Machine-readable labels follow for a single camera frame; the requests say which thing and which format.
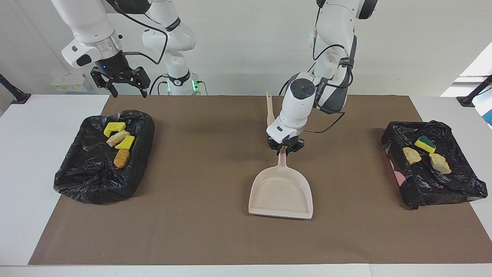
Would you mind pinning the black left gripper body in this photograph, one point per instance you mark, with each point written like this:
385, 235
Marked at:
286, 143

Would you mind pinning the bin lined with black bag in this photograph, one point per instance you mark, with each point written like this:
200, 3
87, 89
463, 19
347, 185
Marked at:
88, 181

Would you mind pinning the white box by wall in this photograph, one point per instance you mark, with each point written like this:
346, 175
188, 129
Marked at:
70, 82

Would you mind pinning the brown cork-like foam piece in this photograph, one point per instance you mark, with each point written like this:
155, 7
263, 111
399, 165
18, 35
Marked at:
122, 158

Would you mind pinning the beige hand brush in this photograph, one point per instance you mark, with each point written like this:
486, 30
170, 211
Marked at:
270, 113

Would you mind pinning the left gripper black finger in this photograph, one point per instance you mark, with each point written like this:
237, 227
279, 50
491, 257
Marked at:
293, 149
279, 151

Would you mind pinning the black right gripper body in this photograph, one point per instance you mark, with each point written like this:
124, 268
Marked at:
114, 64

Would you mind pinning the yellow wavy foam piece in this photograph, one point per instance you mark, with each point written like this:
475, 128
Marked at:
424, 144

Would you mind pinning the black clamp stand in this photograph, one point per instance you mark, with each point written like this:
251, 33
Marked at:
13, 92
474, 94

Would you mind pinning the brown table mat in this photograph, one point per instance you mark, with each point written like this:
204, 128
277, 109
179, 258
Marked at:
192, 231

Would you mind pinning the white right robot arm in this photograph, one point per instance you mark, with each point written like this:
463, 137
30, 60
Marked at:
88, 23

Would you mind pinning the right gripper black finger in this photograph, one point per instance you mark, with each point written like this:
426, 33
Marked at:
100, 79
140, 79

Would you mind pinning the yellow curved foam piece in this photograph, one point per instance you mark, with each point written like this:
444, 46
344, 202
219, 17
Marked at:
125, 142

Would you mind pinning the yellow notched foam piece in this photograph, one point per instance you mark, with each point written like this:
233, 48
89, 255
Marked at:
113, 128

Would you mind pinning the blue object at table edge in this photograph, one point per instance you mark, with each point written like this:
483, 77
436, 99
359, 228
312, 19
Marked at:
489, 117

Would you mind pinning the orange striped foam piece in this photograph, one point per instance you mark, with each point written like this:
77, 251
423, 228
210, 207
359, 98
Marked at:
411, 155

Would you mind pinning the pale beige foam piece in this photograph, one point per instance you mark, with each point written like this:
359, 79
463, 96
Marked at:
440, 163

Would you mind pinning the pale beige foam chunk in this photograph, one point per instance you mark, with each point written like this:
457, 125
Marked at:
117, 138

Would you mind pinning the pink bin with black bag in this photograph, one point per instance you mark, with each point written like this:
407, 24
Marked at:
434, 184

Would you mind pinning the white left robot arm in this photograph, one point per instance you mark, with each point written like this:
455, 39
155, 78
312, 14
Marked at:
300, 104

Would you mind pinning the beige plastic dustpan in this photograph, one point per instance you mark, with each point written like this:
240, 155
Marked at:
281, 192

